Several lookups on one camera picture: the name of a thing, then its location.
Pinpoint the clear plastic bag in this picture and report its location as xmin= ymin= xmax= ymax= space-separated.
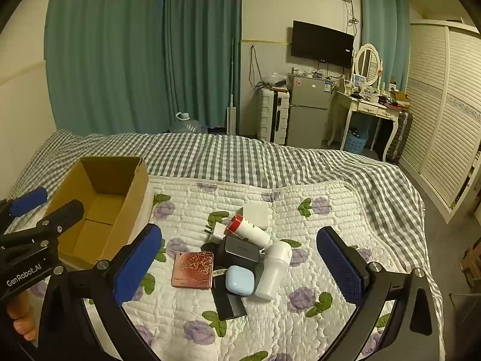
xmin=261 ymin=72 xmax=292 ymax=90

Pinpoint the white oval mirror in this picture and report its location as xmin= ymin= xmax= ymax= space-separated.
xmin=353 ymin=44 xmax=383 ymax=87

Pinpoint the white floral quilt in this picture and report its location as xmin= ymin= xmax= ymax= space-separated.
xmin=30 ymin=175 xmax=427 ymax=361

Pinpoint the white cylindrical device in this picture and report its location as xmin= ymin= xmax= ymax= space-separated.
xmin=255 ymin=241 xmax=294 ymax=301

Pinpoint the white dressing table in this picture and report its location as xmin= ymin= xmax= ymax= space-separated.
xmin=327 ymin=89 xmax=404 ymax=162

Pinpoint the white square charger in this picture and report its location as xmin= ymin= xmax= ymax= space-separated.
xmin=242 ymin=202 xmax=274 ymax=231

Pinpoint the clear water jug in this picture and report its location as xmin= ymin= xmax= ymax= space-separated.
xmin=167 ymin=112 xmax=205 ymax=134

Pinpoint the wooden furniture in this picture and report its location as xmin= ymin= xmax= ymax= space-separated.
xmin=460 ymin=237 xmax=481 ymax=290

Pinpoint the pink floral phone case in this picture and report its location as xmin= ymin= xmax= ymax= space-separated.
xmin=171 ymin=251 xmax=215 ymax=289

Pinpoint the black wall television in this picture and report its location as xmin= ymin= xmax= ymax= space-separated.
xmin=291 ymin=20 xmax=355 ymax=69

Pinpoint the white suitcase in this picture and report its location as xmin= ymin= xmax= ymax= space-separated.
xmin=257 ymin=88 xmax=291 ymax=143

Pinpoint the white bottle with red cap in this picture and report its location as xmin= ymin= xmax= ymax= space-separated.
xmin=224 ymin=214 xmax=271 ymax=247

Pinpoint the person's left hand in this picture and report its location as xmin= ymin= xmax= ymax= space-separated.
xmin=5 ymin=292 xmax=39 ymax=343

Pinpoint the blue plastic basket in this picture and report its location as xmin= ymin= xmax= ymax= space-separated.
xmin=345 ymin=130 xmax=368 ymax=155

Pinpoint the silver refrigerator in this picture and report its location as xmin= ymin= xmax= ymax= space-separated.
xmin=287 ymin=75 xmax=333 ymax=147

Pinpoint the light blue earbuds case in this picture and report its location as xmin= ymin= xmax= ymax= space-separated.
xmin=225 ymin=265 xmax=258 ymax=296

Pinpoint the narrow teal curtain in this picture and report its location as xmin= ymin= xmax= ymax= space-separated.
xmin=359 ymin=0 xmax=410 ymax=96

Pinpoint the dark grey charger block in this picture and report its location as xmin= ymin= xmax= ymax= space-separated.
xmin=223 ymin=236 xmax=262 ymax=266

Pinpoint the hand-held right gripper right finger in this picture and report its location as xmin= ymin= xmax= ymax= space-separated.
xmin=316 ymin=226 xmax=443 ymax=361

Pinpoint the dark suitcase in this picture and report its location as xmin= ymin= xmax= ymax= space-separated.
xmin=385 ymin=110 xmax=413 ymax=164

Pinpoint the white flat mop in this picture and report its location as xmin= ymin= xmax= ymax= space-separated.
xmin=225 ymin=39 xmax=238 ymax=135

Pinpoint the white louvred wardrobe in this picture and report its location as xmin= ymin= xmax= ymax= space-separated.
xmin=398 ymin=19 xmax=481 ymax=222

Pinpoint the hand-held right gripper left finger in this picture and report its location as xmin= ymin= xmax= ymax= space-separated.
xmin=39 ymin=224 xmax=164 ymax=361

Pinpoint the wide teal curtain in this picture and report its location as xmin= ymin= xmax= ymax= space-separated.
xmin=44 ymin=0 xmax=171 ymax=137

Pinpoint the brown cardboard box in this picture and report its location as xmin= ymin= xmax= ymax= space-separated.
xmin=39 ymin=156 xmax=151 ymax=271

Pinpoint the white plug adapter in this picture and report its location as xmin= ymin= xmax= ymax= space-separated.
xmin=203 ymin=223 xmax=229 ymax=245

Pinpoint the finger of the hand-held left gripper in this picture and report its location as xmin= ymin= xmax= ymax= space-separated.
xmin=0 ymin=187 xmax=48 ymax=230
xmin=0 ymin=200 xmax=85 ymax=251

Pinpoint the hanging black cable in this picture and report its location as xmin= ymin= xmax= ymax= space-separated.
xmin=250 ymin=45 xmax=265 ymax=93

